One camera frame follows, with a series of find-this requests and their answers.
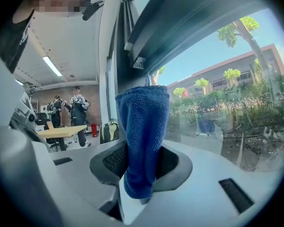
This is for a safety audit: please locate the dark grey window frame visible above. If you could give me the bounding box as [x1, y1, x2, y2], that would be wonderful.
[115, 0, 272, 141]

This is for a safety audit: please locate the green hedge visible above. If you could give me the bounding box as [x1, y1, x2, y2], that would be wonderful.
[169, 72, 284, 127]

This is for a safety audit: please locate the black and yellow backpack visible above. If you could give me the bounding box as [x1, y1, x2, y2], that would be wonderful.
[99, 121, 120, 145]

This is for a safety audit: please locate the tall tree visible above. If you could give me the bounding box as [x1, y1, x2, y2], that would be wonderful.
[217, 16, 276, 85]

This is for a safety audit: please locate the metal window bracket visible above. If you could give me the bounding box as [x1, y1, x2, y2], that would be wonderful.
[132, 57, 146, 69]

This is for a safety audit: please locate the person's black shirt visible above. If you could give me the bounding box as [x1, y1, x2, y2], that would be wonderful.
[0, 8, 36, 74]

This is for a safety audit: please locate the blue cloth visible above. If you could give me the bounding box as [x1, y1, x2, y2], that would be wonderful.
[115, 75, 171, 206]

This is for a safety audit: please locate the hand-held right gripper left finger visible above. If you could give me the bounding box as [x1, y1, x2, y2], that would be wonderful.
[89, 140, 129, 187]

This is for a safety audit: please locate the black office chair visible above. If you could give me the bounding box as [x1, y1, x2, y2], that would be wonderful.
[35, 112, 60, 151]

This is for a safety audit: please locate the wooden table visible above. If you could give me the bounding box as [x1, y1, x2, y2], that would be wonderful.
[36, 124, 88, 151]

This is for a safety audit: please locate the window glass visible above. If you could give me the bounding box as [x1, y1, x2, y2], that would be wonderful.
[151, 8, 284, 173]

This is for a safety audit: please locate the black head-mounted camera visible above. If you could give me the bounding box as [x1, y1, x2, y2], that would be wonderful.
[82, 0, 105, 21]

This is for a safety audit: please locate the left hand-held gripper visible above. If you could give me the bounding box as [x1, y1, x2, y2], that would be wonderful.
[9, 91, 38, 133]

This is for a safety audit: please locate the long ceiling light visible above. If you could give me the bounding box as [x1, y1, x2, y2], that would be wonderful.
[42, 55, 63, 78]

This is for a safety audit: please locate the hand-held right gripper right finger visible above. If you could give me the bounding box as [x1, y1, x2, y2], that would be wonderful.
[152, 143, 194, 192]

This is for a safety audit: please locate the small round tree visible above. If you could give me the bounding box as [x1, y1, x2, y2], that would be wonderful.
[223, 68, 241, 87]
[194, 77, 210, 95]
[172, 87, 186, 99]

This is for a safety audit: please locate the brown building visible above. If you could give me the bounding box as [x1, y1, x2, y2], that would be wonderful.
[167, 44, 284, 97]

